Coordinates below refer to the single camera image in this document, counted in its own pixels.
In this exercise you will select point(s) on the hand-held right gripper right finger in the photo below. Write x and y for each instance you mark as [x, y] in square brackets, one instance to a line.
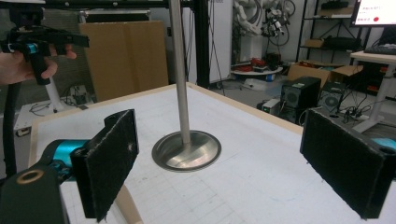
[345, 161]

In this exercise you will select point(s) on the white board panel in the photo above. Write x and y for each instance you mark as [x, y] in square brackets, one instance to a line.
[221, 40]

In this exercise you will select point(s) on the small black computer tower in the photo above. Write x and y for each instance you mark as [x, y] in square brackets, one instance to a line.
[332, 98]

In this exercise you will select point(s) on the small white device box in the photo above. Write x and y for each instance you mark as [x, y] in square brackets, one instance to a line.
[271, 106]

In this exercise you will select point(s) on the black keyboard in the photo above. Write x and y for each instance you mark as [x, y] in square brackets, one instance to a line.
[381, 49]

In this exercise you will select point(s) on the black metal frame post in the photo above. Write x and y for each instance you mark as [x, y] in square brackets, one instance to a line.
[201, 43]

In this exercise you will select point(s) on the white grid mat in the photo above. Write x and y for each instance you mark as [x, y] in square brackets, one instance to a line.
[249, 174]

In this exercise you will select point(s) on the black pole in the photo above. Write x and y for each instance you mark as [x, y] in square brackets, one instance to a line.
[11, 130]

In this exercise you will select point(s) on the open cardboard box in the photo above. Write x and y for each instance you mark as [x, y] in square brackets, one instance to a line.
[317, 73]

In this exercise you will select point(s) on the round white table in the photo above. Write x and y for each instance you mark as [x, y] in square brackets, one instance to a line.
[257, 72]

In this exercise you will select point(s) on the wooden slotted spatula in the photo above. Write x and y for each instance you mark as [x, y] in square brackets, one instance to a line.
[127, 205]

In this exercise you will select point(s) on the computer monitor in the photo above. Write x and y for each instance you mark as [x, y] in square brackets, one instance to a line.
[375, 12]

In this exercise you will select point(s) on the steel utensil rack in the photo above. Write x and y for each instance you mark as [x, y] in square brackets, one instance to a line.
[183, 93]

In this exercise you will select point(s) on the white desk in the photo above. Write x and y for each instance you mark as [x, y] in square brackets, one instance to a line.
[376, 93]

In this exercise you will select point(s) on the black metal shelf rack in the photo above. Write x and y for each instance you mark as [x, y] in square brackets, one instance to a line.
[333, 34]

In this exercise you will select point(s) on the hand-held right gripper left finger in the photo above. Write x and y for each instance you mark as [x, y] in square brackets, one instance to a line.
[106, 161]

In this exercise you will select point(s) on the brown cardboard sheet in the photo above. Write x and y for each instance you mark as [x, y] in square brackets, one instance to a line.
[124, 59]

